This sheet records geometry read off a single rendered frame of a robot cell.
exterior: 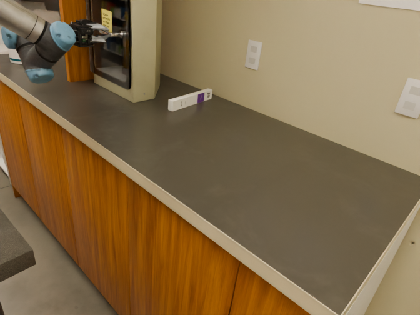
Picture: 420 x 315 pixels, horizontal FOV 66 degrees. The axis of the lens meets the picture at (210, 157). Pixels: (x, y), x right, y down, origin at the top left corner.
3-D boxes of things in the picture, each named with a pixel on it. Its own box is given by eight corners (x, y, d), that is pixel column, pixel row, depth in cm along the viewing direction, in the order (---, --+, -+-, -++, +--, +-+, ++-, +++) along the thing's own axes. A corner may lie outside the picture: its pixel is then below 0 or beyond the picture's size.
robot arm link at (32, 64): (42, 67, 95) (28, 34, 95) (25, 85, 101) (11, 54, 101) (65, 69, 102) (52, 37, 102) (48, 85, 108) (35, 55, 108)
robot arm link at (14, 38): (8, 56, 102) (-3, 32, 102) (44, 54, 109) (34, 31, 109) (11, 42, 96) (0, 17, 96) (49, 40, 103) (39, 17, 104)
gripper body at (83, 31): (95, 47, 116) (62, 49, 108) (84, 42, 121) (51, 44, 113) (94, 25, 113) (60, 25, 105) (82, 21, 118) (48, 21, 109)
